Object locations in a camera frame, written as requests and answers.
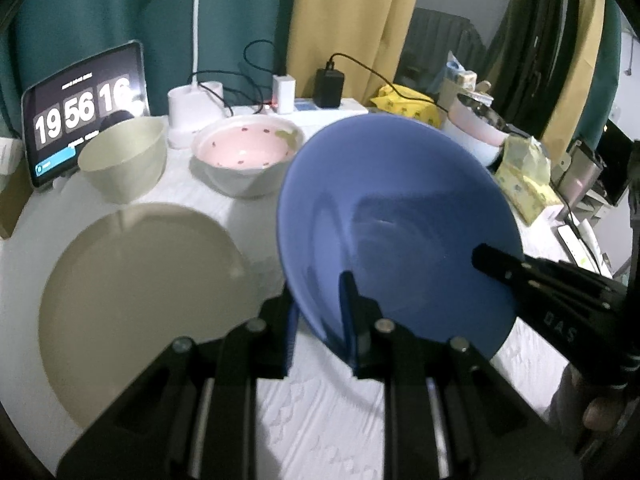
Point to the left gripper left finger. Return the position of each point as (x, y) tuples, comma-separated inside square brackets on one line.
[(275, 329)]

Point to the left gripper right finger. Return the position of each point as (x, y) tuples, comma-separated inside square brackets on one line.
[(367, 334)]

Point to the large blue bowl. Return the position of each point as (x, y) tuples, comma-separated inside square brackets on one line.
[(401, 207)]

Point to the beige plate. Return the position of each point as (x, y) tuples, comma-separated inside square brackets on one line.
[(126, 287)]

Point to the pink white ceramic bowl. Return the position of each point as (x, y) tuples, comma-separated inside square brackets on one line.
[(246, 156)]

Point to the beige bowl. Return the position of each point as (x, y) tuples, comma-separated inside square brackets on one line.
[(125, 161)]

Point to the stacked pink blue bowls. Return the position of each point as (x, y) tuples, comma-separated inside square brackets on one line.
[(476, 127)]

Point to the person's right hand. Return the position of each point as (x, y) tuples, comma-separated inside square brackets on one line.
[(605, 415)]

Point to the smartphone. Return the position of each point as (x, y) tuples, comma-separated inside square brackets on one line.
[(576, 248)]

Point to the steel thermos mug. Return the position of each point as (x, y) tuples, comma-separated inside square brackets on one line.
[(580, 167)]

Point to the yellow tissue pack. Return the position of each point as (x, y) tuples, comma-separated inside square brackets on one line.
[(524, 176)]

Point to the black monitor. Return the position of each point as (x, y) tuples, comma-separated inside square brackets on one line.
[(614, 149)]

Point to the teal curtain right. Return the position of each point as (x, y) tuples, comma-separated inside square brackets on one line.
[(605, 79)]

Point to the teal curtain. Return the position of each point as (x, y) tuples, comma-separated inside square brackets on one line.
[(239, 41), (605, 79)]

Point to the white power strip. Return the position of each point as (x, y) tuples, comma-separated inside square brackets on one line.
[(306, 110)]

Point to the white charger plug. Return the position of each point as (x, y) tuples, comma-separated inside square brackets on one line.
[(283, 94)]

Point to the yellow snack bag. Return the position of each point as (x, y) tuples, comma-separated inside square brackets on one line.
[(408, 103)]

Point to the white desk lamp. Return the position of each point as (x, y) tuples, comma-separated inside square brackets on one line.
[(195, 105)]

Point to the black charger adapter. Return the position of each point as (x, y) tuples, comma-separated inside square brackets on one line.
[(328, 88)]

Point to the container with snacks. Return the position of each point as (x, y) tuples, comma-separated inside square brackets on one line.
[(457, 79)]

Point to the yellow curtain right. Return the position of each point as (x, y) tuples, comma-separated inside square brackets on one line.
[(574, 95)]

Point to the yellow curtain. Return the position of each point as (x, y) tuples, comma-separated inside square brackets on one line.
[(574, 95), (372, 31)]

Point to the cardboard box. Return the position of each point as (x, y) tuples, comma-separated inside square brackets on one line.
[(14, 198)]

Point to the tablet showing clock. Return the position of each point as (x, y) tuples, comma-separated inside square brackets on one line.
[(65, 111)]

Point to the small white box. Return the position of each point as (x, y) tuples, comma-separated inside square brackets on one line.
[(11, 154)]

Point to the yellow curtain left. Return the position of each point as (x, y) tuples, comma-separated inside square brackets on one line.
[(372, 31)]

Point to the teal curtain left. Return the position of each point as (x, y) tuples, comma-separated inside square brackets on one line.
[(239, 41)]

